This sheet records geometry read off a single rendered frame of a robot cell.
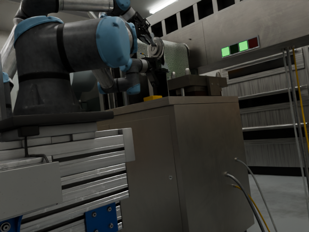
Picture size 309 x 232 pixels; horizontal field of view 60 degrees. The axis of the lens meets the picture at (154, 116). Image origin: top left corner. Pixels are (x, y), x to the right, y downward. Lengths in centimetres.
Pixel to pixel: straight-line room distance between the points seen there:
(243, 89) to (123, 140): 307
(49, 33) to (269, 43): 127
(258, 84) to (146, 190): 249
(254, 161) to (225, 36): 222
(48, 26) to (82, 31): 9
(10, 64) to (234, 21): 126
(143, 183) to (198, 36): 106
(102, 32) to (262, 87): 308
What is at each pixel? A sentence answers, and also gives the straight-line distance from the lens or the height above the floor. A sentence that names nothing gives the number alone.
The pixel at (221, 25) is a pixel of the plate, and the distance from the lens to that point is 184.
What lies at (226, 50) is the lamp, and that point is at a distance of 178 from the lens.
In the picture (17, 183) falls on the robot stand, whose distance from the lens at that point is 47.
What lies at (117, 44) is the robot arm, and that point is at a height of 96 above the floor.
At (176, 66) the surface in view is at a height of 114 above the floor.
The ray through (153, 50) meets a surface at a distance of 170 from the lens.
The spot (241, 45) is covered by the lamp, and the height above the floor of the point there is 119.
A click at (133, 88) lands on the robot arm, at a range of 139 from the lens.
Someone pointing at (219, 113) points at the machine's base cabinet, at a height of 80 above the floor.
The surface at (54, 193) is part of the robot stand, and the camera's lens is 49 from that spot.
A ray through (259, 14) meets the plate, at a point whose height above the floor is 134.
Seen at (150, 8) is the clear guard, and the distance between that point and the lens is 228.
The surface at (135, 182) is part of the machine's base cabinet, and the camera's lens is 150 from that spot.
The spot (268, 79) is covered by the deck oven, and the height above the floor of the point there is 118.
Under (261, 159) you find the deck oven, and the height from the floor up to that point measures 20.
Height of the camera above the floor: 77
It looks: 2 degrees up
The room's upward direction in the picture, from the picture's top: 7 degrees counter-clockwise
